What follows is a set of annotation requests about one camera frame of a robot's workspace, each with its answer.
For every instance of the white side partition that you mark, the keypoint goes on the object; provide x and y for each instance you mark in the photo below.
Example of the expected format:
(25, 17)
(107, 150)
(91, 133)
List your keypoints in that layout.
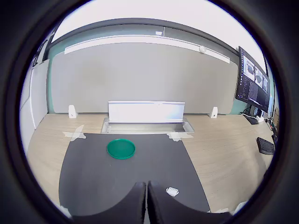
(37, 93)

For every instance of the black computer monitor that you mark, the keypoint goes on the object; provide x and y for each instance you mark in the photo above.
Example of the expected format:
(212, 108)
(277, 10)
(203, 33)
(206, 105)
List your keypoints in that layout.
(251, 88)

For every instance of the dark grey mat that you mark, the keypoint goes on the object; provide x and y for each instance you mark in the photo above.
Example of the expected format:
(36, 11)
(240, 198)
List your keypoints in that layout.
(140, 168)

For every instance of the black keyboard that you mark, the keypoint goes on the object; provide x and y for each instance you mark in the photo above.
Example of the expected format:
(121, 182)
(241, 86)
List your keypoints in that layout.
(265, 145)

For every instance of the long white rail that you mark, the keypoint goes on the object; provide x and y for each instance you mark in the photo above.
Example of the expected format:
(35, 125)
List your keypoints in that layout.
(140, 39)

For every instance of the small white plastic terminal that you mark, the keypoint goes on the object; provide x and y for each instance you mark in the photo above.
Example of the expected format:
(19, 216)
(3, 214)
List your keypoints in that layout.
(172, 191)

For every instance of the white tape cross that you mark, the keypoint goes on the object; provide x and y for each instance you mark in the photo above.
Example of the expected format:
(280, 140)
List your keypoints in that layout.
(177, 136)
(65, 211)
(220, 210)
(76, 135)

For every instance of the white partition bracket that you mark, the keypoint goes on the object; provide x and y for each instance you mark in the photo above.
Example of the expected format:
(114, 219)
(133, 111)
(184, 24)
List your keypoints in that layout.
(214, 112)
(72, 112)

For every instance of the round white disc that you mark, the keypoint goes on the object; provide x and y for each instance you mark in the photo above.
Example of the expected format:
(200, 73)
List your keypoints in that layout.
(202, 49)

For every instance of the round green lid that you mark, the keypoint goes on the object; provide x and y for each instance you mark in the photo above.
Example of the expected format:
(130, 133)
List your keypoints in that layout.
(121, 149)

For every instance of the grey desk partition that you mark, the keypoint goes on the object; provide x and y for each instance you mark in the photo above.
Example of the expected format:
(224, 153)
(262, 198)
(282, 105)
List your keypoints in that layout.
(140, 77)

